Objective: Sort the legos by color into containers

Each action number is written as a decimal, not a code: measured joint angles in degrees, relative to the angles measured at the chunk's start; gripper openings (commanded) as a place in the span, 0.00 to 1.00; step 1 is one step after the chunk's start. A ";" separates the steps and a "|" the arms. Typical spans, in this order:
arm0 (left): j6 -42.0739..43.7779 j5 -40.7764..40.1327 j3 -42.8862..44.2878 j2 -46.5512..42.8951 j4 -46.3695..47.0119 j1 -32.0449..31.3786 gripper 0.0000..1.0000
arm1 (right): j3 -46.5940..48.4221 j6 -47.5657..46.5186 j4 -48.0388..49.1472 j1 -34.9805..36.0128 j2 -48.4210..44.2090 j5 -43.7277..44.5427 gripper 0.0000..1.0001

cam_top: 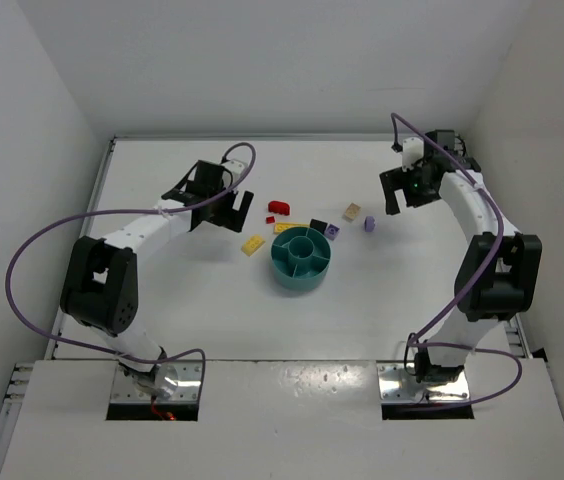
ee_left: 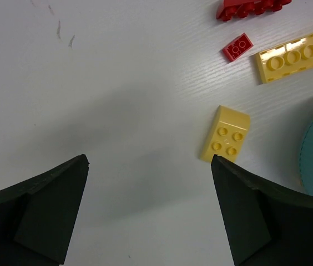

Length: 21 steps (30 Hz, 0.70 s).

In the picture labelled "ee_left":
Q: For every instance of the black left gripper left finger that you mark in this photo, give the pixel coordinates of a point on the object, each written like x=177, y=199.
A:
x=37, y=216

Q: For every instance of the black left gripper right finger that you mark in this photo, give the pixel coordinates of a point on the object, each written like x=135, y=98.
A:
x=266, y=223

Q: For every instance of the yellow sloped lego brick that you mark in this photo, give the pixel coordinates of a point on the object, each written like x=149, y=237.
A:
x=226, y=135

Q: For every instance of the small red lego plate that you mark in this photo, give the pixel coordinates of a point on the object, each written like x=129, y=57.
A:
x=237, y=47

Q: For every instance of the long yellow lego plate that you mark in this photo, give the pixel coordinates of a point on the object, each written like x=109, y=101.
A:
x=285, y=59

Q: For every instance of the large red lego brick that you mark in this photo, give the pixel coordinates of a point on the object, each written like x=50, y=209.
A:
x=230, y=9

